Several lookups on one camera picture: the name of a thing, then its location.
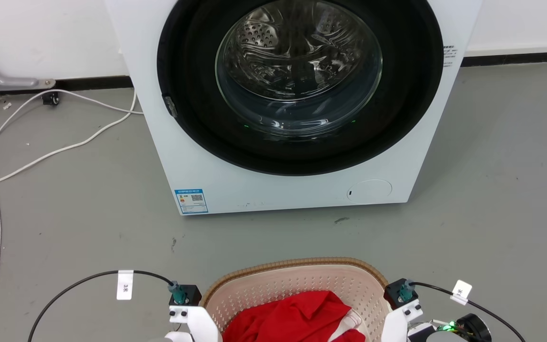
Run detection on blue energy label sticker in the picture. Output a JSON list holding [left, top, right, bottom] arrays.
[[174, 189, 209, 215]]

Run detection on grey metal pipe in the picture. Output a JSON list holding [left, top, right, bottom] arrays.
[[0, 39, 57, 91]]

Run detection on white garment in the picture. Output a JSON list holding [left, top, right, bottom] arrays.
[[327, 309, 364, 342]]

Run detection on white power cable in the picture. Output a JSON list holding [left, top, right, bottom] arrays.
[[0, 89, 138, 197]]

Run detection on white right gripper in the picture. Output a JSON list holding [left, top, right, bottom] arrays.
[[381, 300, 424, 342]]

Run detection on white cable tag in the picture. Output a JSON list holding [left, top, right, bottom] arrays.
[[450, 280, 473, 306], [116, 270, 134, 301]]

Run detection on white left cable tag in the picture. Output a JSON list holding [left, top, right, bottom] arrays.
[[116, 270, 134, 301]]

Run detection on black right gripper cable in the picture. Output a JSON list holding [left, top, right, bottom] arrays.
[[409, 281, 527, 342]]

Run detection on white right cable tag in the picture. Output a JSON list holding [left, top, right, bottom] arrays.
[[450, 280, 473, 306]]

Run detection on black round washer door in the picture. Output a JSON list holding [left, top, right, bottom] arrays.
[[156, 0, 445, 177]]

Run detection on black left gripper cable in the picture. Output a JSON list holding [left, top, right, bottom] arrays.
[[28, 270, 175, 342]]

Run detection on beige perforated laundry basket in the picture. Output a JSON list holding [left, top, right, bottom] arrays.
[[199, 257, 393, 342]]

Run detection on red garment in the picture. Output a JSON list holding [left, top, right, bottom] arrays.
[[223, 290, 366, 342]]

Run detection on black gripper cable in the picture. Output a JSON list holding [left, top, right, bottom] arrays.
[[409, 281, 527, 342], [28, 270, 175, 342]]

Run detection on white front-loading washing machine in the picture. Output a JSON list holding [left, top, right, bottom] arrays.
[[104, 0, 483, 217]]

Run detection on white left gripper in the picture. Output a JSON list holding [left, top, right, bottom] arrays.
[[169, 305, 224, 342]]

